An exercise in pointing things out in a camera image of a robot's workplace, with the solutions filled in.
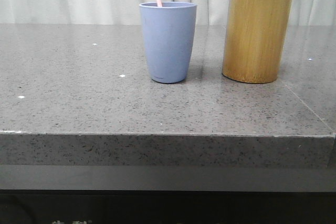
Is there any blue plastic cup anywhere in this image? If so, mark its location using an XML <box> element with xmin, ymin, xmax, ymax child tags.
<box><xmin>139</xmin><ymin>2</ymin><xmax>197</xmax><ymax>83</ymax></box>

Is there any bamboo cylinder holder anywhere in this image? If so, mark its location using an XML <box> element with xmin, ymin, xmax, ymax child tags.
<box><xmin>222</xmin><ymin>0</ymin><xmax>292</xmax><ymax>84</ymax></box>

